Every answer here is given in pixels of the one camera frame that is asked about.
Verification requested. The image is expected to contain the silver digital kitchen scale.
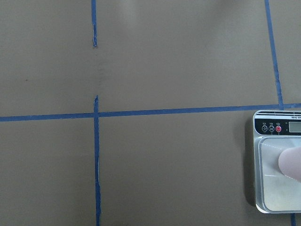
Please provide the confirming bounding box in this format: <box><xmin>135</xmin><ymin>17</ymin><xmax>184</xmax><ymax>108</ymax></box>
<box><xmin>252</xmin><ymin>110</ymin><xmax>301</xmax><ymax>214</ymax></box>

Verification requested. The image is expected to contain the brown paper table cover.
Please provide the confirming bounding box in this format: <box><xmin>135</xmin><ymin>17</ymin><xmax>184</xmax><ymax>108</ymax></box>
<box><xmin>0</xmin><ymin>0</ymin><xmax>301</xmax><ymax>226</ymax></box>

